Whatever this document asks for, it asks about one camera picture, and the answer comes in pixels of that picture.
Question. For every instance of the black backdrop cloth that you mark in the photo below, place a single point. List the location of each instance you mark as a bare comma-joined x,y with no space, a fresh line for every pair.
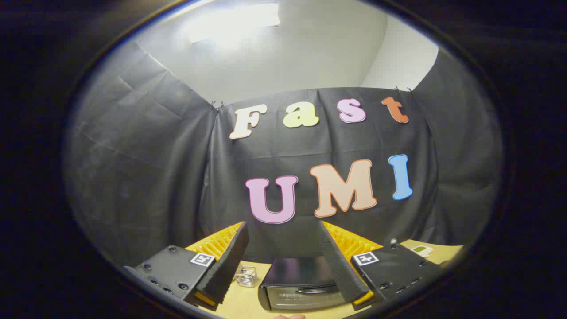
146,177

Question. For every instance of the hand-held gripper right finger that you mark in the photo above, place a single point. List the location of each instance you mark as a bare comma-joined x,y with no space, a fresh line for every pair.
336,266

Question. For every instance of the small clear glass jar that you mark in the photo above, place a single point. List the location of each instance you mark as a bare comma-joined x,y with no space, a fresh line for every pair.
246,276

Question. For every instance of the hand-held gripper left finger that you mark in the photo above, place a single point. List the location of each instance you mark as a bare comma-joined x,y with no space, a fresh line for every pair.
230,257

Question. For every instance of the black toaster oven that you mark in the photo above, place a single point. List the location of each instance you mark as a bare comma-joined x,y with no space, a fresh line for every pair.
297,274

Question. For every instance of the white divided seasoning tray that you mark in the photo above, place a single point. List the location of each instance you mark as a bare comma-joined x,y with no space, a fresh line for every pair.
421,250

